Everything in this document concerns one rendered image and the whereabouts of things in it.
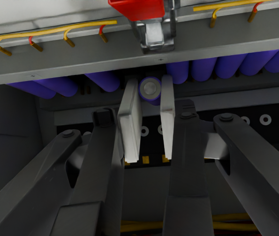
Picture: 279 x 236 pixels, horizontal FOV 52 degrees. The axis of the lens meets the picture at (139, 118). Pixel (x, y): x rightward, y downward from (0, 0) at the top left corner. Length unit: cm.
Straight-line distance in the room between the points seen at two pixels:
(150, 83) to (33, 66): 8
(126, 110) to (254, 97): 18
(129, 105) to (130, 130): 2
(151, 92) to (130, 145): 6
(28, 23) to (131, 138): 9
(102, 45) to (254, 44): 9
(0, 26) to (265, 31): 15
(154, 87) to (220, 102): 11
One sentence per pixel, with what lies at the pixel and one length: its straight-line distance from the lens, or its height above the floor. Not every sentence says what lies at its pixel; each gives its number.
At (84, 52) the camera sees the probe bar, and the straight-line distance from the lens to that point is 18.
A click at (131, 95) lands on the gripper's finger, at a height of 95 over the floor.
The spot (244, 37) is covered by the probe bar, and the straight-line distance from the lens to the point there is 17.
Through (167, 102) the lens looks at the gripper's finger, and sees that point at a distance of 15.
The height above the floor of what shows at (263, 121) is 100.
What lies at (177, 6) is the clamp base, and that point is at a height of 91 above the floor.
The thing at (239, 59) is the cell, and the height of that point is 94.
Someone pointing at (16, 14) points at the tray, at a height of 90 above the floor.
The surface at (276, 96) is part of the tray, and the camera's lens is 31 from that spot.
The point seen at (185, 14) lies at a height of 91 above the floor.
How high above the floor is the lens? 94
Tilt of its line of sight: 10 degrees up
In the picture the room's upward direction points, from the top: 173 degrees clockwise
